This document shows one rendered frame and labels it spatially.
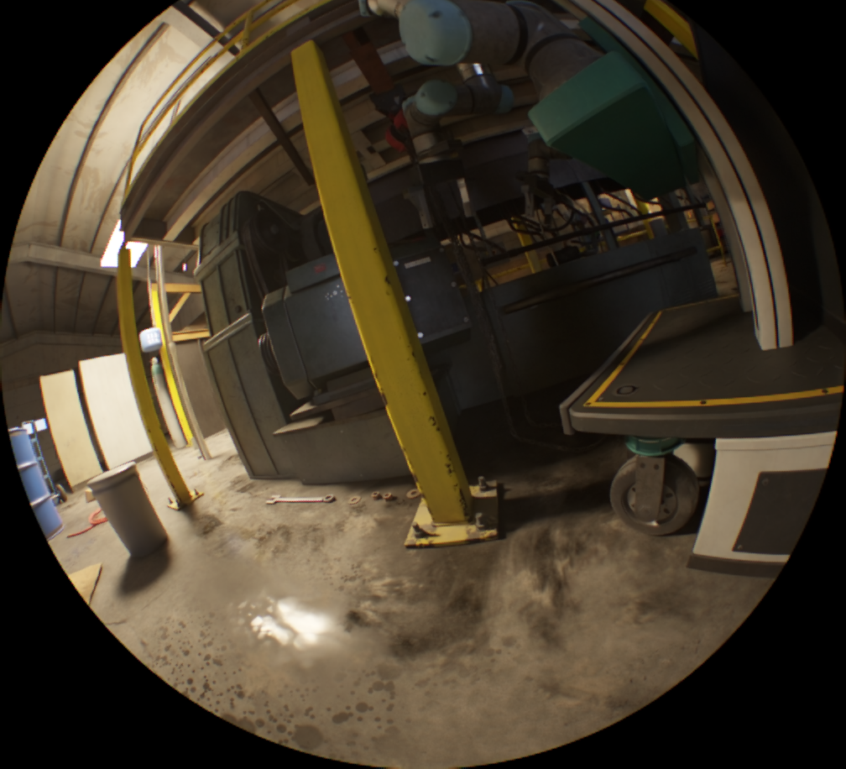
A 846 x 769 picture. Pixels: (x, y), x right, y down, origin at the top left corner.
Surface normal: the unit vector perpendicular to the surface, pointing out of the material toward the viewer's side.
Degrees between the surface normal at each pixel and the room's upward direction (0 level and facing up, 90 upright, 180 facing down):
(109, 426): 90
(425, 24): 97
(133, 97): 171
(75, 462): 90
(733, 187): 90
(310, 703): 0
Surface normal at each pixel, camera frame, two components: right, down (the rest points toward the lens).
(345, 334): 0.11, 0.01
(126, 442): 0.92, -0.30
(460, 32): 0.29, 0.88
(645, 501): -0.83, 0.30
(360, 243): -0.22, 0.12
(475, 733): -0.32, -0.95
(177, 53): 0.29, 0.95
